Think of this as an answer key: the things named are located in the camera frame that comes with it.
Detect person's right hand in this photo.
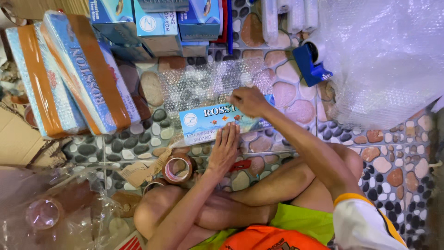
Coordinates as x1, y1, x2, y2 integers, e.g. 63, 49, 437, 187
227, 86, 273, 119

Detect person's left hand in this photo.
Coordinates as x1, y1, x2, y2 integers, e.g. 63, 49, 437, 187
206, 122, 241, 178

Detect blue fish-print box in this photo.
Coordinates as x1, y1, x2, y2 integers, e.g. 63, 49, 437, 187
179, 94, 277, 146

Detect clear bubble wrap sheet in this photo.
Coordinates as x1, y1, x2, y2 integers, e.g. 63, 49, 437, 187
158, 58, 278, 146

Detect red utility cutter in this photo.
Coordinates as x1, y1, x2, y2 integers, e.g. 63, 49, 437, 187
228, 159, 253, 173

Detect blue stick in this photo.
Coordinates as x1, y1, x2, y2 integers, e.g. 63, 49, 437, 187
227, 0, 234, 55

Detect red flat object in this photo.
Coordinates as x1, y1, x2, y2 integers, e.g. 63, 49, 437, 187
211, 0, 229, 44

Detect blue tape dispenser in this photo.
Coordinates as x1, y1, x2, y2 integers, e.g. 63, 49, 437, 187
292, 37, 334, 88

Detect brown packing tape roll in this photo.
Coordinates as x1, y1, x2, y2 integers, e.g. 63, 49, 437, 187
162, 153, 194, 185

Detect person's right leg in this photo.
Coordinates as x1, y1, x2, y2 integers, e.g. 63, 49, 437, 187
227, 142, 364, 213

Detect person's leg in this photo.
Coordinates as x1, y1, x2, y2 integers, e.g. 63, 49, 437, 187
227, 142, 364, 213
133, 183, 279, 250

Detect bubble wrapped white rolls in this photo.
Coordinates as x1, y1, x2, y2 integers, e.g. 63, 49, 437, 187
260, 0, 320, 48

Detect stack of blue cardboard boxes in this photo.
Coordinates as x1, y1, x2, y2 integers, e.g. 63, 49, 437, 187
88, 0, 223, 64

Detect torn brown paper scrap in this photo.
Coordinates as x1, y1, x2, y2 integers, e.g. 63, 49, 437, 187
119, 147, 173, 189

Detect thin wrapped blue parcel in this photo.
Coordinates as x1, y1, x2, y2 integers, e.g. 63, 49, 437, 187
97, 41, 142, 124

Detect nearly empty tape roll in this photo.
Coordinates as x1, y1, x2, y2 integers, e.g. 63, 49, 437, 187
142, 178, 171, 196

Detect person's left leg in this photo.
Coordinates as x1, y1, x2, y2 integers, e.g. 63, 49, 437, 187
133, 183, 279, 250

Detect green shorts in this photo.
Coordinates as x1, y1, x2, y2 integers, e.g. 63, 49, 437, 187
189, 203, 336, 250

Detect orange shirt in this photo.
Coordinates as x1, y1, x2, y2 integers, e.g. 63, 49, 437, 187
219, 225, 331, 250

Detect tall wrapped blue taped parcel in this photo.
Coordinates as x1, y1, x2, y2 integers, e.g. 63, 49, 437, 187
39, 10, 133, 136

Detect large bubble wrap roll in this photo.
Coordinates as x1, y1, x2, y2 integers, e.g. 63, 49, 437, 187
310, 0, 444, 131

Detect red and white carton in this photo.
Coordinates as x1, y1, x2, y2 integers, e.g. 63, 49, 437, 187
114, 230, 148, 250

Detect white sleeve with yellow trim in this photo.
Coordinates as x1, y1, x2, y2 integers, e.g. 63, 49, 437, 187
332, 193, 410, 250

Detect wide wrapped blue taped parcel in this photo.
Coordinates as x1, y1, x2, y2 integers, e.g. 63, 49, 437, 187
5, 24, 89, 140

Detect clear plastic bag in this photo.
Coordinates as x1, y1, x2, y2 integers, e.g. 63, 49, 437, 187
0, 166, 141, 250

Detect brown cardboard box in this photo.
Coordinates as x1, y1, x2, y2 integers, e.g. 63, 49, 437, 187
0, 0, 91, 26

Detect flattened brown cardboard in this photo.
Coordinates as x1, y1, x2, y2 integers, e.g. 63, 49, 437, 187
0, 101, 68, 168

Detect clear tape roll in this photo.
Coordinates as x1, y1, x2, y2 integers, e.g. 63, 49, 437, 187
25, 197, 65, 230

